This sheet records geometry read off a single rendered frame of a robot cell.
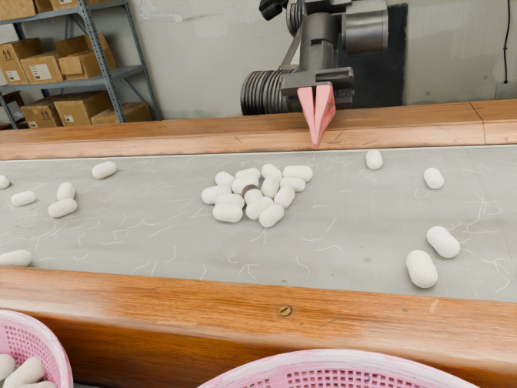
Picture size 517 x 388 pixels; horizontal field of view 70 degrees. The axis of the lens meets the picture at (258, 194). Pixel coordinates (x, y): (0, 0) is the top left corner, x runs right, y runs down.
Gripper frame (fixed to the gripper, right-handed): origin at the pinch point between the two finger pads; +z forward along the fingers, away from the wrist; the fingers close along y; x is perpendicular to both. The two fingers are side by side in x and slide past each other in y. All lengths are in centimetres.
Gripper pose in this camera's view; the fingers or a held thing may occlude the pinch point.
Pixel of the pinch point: (315, 140)
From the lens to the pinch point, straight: 52.7
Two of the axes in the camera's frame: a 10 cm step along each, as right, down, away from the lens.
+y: 9.6, -0.1, -2.8
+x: 2.7, 3.1, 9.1
